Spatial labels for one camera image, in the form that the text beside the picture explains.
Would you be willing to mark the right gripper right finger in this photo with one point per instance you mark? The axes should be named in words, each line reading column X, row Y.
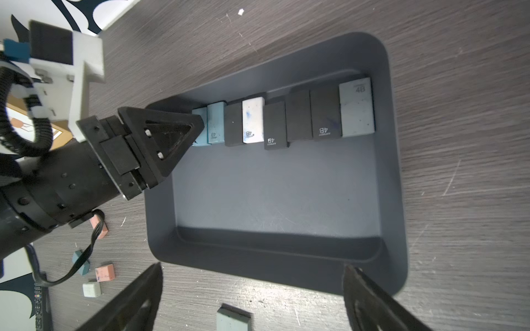
column 369, row 307

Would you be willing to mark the pink eraser upper left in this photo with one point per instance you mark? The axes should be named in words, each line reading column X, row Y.
column 98, row 222

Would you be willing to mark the grey eraser middle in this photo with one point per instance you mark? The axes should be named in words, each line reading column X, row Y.
column 230, row 318

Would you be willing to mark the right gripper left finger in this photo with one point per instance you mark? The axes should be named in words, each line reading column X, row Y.
column 135, row 308

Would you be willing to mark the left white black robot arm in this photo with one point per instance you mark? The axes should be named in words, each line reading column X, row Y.
column 63, row 186

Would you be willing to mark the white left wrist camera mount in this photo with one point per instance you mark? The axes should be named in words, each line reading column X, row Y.
column 59, row 64

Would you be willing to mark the wooden picture frame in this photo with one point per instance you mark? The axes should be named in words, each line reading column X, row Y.
column 23, row 124

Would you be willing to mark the teal eraser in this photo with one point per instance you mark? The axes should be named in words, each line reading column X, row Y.
column 215, row 123

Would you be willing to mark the pink eraser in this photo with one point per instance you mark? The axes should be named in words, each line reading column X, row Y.
column 98, row 222
column 105, row 273

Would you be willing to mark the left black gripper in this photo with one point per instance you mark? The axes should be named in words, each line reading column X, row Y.
column 139, row 148

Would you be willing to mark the black remote control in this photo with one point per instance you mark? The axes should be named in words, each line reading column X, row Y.
column 42, row 309

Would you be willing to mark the dark grey storage box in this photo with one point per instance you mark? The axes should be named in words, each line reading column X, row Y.
column 294, row 216

